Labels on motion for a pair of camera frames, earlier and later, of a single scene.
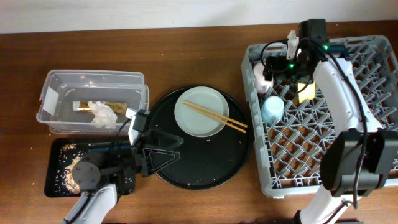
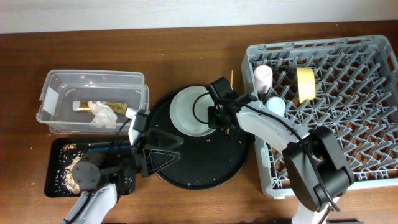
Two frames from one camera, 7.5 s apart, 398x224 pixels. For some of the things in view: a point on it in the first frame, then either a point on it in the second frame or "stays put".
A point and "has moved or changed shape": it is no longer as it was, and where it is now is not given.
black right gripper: x=276 y=68 -> x=213 y=120
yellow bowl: x=308 y=93 stays put
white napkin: x=104 y=116 stays put
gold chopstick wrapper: x=84 y=106 stays put
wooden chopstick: x=209 y=111 has moved or changed shape
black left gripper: x=145 y=157 stays put
